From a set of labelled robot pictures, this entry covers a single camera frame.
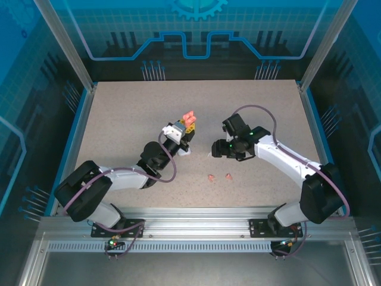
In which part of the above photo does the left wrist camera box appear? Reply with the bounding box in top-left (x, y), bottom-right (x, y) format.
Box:
top-left (161, 120), bottom-right (188, 141)

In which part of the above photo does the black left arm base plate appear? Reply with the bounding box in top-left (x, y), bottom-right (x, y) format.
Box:
top-left (90, 219), bottom-right (146, 238)

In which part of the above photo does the pink earbud charging case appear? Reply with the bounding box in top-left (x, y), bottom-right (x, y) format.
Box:
top-left (182, 110), bottom-right (198, 126)

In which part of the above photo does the small connector board with LEDs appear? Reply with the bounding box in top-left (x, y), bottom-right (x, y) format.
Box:
top-left (104, 234), bottom-right (126, 251)
top-left (271, 238), bottom-right (299, 256)

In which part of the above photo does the slotted grey cable duct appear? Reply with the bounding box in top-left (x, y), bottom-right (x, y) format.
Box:
top-left (47, 241), bottom-right (273, 253)

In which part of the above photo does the aluminium frame post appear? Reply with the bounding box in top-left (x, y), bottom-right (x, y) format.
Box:
top-left (33, 0), bottom-right (98, 92)
top-left (298, 0), bottom-right (363, 92)

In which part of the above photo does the grey metal panel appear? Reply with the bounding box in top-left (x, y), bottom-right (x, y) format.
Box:
top-left (37, 251), bottom-right (360, 286)

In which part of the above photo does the aluminium mounting rail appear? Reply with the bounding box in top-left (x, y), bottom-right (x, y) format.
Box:
top-left (38, 207), bottom-right (357, 241)

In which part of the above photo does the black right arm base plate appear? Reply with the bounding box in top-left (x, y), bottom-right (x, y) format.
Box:
top-left (248, 219), bottom-right (304, 238)

